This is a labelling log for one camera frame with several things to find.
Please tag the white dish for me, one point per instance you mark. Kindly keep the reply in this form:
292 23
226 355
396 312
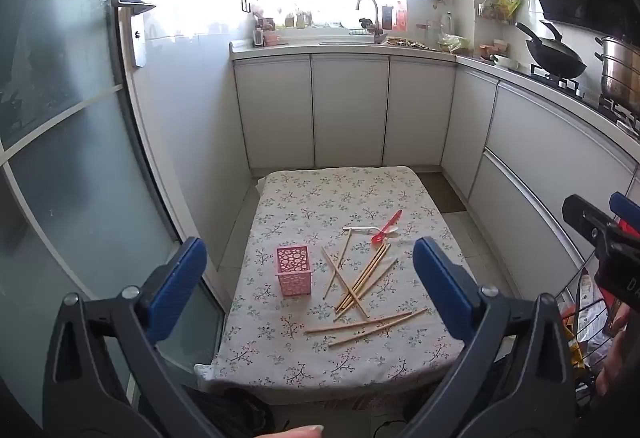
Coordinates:
506 62

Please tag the yellow green snack bag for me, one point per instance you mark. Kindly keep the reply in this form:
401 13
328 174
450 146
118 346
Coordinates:
509 3

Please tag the black wok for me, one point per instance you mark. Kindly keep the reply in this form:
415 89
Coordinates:
557 57

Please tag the white plastic spoon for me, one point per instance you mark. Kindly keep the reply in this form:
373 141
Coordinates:
357 229

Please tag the floral tablecloth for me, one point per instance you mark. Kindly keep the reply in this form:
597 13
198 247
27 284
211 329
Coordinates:
300 343

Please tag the person's right hand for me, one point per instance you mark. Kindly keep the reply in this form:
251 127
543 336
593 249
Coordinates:
612 358

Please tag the green vegetable bag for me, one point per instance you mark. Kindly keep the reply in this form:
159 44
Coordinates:
454 42

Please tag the steel steamer pot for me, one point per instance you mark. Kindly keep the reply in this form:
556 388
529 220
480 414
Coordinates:
622 72

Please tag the pink perforated utensil holder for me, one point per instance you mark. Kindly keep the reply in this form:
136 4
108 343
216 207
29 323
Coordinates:
294 270

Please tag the black wall hook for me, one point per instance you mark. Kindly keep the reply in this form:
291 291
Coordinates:
245 5

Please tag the pile of wooden chopsticks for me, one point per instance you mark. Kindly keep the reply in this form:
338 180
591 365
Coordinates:
370 323

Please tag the brown floor mat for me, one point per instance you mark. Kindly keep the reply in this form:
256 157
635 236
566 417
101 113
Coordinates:
447 195

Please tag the chrome kitchen faucet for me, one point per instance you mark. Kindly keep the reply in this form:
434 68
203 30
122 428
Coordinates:
372 10

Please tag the frosted glass door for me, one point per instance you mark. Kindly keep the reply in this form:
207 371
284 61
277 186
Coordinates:
60 167

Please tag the black gas stove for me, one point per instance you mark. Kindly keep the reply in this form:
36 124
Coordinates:
580 90

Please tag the red soap bottle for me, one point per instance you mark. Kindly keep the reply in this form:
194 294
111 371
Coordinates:
399 17

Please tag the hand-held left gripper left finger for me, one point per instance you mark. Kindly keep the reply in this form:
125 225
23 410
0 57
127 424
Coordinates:
182 278

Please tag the person's left hand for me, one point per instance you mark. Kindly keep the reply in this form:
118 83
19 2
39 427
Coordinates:
302 432

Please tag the white plastic jug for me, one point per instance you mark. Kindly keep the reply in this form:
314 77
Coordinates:
447 25

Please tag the red plastic spoon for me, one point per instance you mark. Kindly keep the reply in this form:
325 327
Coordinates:
387 227

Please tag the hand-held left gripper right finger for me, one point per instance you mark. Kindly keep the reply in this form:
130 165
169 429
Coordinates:
437 278

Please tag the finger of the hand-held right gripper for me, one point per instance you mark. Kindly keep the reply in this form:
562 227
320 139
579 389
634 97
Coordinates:
622 208
585 218

